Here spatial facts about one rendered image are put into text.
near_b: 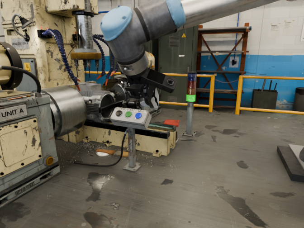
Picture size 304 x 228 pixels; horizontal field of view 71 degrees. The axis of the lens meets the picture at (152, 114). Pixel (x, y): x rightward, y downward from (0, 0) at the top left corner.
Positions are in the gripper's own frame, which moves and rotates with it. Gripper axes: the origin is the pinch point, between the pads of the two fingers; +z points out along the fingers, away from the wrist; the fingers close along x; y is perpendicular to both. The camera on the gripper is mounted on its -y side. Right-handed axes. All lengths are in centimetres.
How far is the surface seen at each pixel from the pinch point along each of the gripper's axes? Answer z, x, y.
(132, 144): 19.5, 8.5, 15.0
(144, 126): 10.6, 3.3, 7.6
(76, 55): 0, -30, 60
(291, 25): 282, -478, -104
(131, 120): 8.1, 2.3, 13.4
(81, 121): 15.6, 2.7, 45.9
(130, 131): 14.8, 4.5, 15.8
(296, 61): 346, -427, -126
